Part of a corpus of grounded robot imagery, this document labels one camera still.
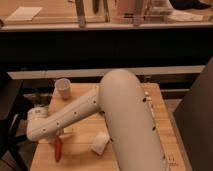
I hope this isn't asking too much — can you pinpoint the metal post left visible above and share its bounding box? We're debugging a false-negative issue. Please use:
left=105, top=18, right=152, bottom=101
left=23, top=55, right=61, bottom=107
left=75, top=0, right=86, bottom=28

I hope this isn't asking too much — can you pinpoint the metal post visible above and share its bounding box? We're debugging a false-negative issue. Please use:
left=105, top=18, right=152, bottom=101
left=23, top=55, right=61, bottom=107
left=75, top=0, right=86, bottom=28
left=133, top=0, right=143, bottom=26

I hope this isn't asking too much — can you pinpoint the small white box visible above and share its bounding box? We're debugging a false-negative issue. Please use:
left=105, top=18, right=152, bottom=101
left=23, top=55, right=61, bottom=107
left=145, top=91, right=155, bottom=118

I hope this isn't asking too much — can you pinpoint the metal post right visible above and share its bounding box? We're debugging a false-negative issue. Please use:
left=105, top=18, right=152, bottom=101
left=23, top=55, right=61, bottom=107
left=133, top=0, right=143, bottom=26

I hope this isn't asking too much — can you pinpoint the white paper sheet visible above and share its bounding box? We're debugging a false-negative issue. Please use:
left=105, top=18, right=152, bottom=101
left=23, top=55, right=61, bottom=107
left=6, top=6, right=42, bottom=21

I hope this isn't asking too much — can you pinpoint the white sponge block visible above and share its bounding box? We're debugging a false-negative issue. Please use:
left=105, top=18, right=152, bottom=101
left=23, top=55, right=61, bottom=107
left=91, top=132, right=109, bottom=155

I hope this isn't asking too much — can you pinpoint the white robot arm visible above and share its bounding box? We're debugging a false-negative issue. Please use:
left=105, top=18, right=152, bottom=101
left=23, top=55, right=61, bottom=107
left=27, top=69, right=169, bottom=171

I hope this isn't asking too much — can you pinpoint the black chair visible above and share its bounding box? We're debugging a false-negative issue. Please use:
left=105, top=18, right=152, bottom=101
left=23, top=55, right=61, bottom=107
left=0, top=72, right=34, bottom=171

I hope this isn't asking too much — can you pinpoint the white paper cup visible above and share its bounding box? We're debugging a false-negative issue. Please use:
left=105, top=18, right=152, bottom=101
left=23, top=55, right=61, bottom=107
left=54, top=78, right=71, bottom=100

